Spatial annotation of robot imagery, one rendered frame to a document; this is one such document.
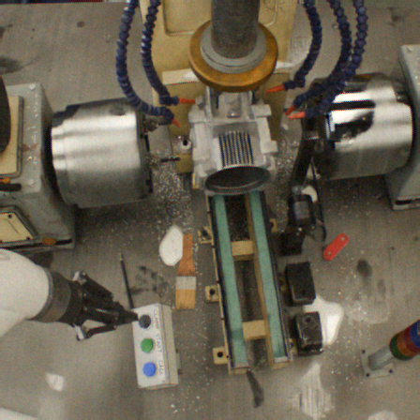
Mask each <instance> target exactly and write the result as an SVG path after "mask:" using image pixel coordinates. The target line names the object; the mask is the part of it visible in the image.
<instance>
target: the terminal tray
mask: <svg viewBox="0 0 420 420"><path fill-rule="evenodd" d="M206 88H207V91H206V106H207V113H208V119H209V128H210V135H211V138H212V139H213V140H214V139H216V138H217V137H218V136H219V137H221V133H222V135H223V136H225V132H226V133H227V135H229V132H231V134H233V132H234V131H235V134H237V132H238V131H239V134H241V132H242V131H243V134H245V132H247V134H248V133H249V132H250V135H253V136H254V135H255V133H256V126H257V125H256V123H257V120H256V114H255V109H254V104H253V105H251V103H252V102H251V100H252V92H251V91H250V90H249V91H246V92H240V93H227V92H223V93H222V94H221V95H220V96H219V97H218V109H217V108H216V106H217V104H216V102H217V100H216V96H215V95H213V94H212V88H211V87H209V86H207V85H206ZM250 115H251V116H252V118H251V119H250V118H249V116H250ZM216 118H218V122H216V120H215V119H216Z"/></svg>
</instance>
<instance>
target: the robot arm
mask: <svg viewBox="0 0 420 420"><path fill-rule="evenodd" d="M72 278H73V280H69V279H66V278H65V277H64V276H63V275H62V274H60V273H58V272H55V271H52V270H49V269H46V268H44V266H41V265H37V264H34V263H33V262H32V261H31V260H30V259H28V258H26V257H24V256H22V255H20V254H17V253H14V252H11V251H8V250H4V249H0V338H1V337H2V336H3V335H4V334H5V333H7V332H8V330H9V329H11V328H12V327H15V326H16V325H18V324H19V323H20V322H22V321H23V320H27V321H36V322H41V323H53V322H59V323H68V324H69V325H70V326H71V327H76V330H77V332H78V334H77V335H76V339H77V340H78V341H79V340H83V339H85V340H87V339H90V338H91V337H92V336H93V335H98V334H103V333H107V332H111V331H114V330H116V329H117V325H121V324H125V323H132V322H134V323H135V322H138V321H139V313H138V312H134V311H130V310H125V309H124V307H123V306H122V305H120V304H119V302H118V301H116V302H114V301H113V293H112V292H110V291H108V290H107V289H105V288H104V287H102V286H101V285H99V284H98V282H96V281H95V280H93V279H92V278H90V277H89V276H88V275H87V273H86V272H85V271H84V270H82V271H80V272H77V273H74V274H72ZM87 292H89V293H90V294H88V293H87ZM94 308H97V309H101V310H107V311H105V312H101V311H97V310H96V309H94ZM87 320H89V321H93V322H98V323H103V324H105V325H104V326H100V327H95V328H91V329H90V327H89V328H87V327H83V325H84V324H85V322H86V321H87ZM0 420H43V419H41V418H37V417H35V416H31V415H27V414H23V413H19V412H14V411H11V410H10V409H6V408H2V407H0Z"/></svg>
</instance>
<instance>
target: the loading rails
mask: <svg viewBox="0 0 420 420"><path fill-rule="evenodd" d="M243 196H244V203H245V207H246V215H247V226H248V232H249V240H247V241H239V242H230V236H229V228H228V221H227V215H226V207H225V201H224V195H222V196H220V194H216V195H214V196H212V197H211V196H208V195H206V201H207V208H208V216H209V224H210V226H206V227H198V228H197V230H198V238H199V244H202V243H211V242H212V249H213V253H214V262H215V268H216V276H217V284H215V285H207V286H204V287H205V294H206V302H207V303H211V302H218V301H219V304H220V312H221V320H222V326H223V334H224V340H225V347H217V348H213V355H214V363H215V365H220V364H227V363H228V370H229V375H237V374H245V373H246V371H247V369H248V360H247V354H246V347H245V343H246V341H247V340H254V339H262V338H265V342H266V348H267V354H268V359H269V365H270V369H276V368H286V367H287V366H288V365H289V364H290V363H291V361H292V360H293V356H292V354H297V353H298V350H297V344H296V338H295V337H289V334H288V328H287V324H288V323H287V317H286V312H287V310H286V309H285V307H284V301H283V295H282V293H286V292H287V291H288V286H287V281H286V277H281V276H280V274H279V273H278V263H277V257H276V252H275V247H274V241H275V240H274V238H273V234H277V233H278V227H277V222H276V219H275V218H273V219H270V218H269V213H268V206H269V205H268V204H267V201H266V196H265V190H263V191H257V190H253V191H250V194H249V192H248V193H247V194H246V193H244V195H243ZM249 259H253V264H254V270H255V277H256V282H257V288H258V295H259V300H260V307H261V313H262V320H260V321H253V322H242V315H241V308H240V302H239V294H238V288H237V281H236V274H235V268H234V262H237V261H241V260H249Z"/></svg>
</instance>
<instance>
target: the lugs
mask: <svg viewBox="0 0 420 420"><path fill-rule="evenodd" d="M258 100H260V94H259V92H256V93H255V97H254V103H255V102H257V101H258ZM195 102H196V106H198V107H200V108H202V107H203V106H206V96H204V95H199V96H198V97H196V98H195ZM257 160H258V166H259V167H262V168H265V169H267V168H269V167H271V166H272V162H271V158H270V157H267V156H262V157H258V158H257ZM202 167H203V172H204V173H209V174H212V173H214V172H216V171H217V170H218V168H217V163H216V162H214V161H212V160H210V161H208V162H207V163H204V164H203V165H202ZM265 189H267V184H266V185H265V186H263V187H261V188H259V189H256V190H257V191H263V190H265ZM204 195H208V196H211V197H212V196H214V195H216V193H213V192H210V191H209V190H204Z"/></svg>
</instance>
